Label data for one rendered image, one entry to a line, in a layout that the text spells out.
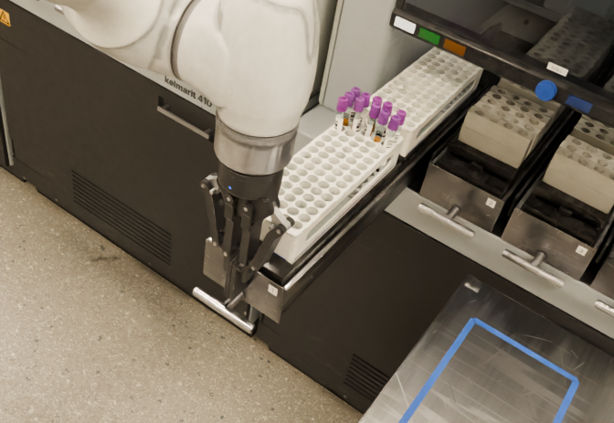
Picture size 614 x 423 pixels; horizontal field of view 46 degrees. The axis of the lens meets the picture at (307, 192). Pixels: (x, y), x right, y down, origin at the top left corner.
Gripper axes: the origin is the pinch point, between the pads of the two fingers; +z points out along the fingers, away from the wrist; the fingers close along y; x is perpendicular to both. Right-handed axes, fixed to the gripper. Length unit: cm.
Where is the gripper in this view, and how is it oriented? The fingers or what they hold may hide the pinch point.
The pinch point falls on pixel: (237, 274)
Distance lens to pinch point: 95.4
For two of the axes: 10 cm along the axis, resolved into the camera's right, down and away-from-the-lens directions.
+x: -5.6, 4.8, -6.7
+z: -1.5, 7.4, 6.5
